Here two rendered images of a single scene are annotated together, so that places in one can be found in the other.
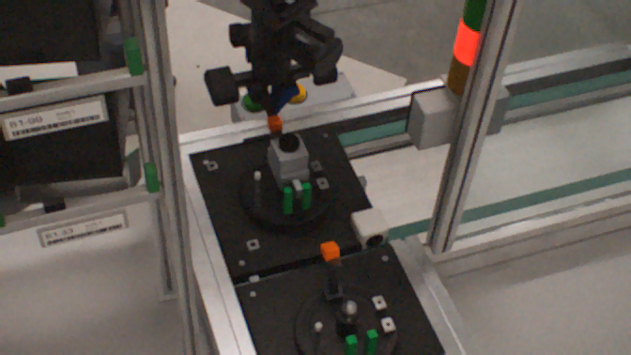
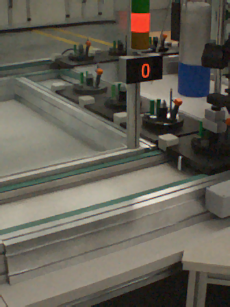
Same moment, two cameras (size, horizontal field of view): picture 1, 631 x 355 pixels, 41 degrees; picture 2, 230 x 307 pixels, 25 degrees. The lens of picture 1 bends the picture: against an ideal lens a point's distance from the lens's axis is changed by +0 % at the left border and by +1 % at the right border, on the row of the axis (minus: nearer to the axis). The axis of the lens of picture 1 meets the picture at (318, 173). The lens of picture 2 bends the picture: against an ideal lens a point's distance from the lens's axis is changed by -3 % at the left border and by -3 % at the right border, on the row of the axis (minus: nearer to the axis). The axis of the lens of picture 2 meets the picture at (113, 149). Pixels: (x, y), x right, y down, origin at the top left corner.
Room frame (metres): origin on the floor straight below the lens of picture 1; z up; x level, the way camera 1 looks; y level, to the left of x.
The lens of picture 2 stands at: (2.19, -0.46, 1.52)
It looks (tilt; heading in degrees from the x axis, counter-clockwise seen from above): 22 degrees down; 171
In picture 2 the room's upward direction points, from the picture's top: straight up
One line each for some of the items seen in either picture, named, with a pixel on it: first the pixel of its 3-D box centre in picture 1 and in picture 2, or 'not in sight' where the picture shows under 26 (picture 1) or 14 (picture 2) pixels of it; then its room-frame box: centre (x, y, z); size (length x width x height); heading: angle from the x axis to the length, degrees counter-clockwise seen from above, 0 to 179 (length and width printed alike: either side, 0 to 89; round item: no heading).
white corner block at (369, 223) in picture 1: (368, 229); (168, 142); (0.77, -0.08, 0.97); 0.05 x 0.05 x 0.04; 23
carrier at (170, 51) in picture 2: not in sight; (156, 42); (-0.71, 0.23, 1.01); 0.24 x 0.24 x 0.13; 23
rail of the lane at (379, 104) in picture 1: (406, 115); (171, 207); (1.07, -0.15, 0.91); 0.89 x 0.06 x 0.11; 113
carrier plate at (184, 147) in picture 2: (285, 199); (213, 149); (0.82, 0.05, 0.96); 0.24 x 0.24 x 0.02; 23
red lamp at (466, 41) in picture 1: (478, 38); (139, 22); (0.79, -0.17, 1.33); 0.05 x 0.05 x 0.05
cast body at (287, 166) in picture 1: (290, 162); (213, 116); (0.81, 0.04, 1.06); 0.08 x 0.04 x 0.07; 24
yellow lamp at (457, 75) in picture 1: (469, 69); (139, 40); (0.79, -0.17, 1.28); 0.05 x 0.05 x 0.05
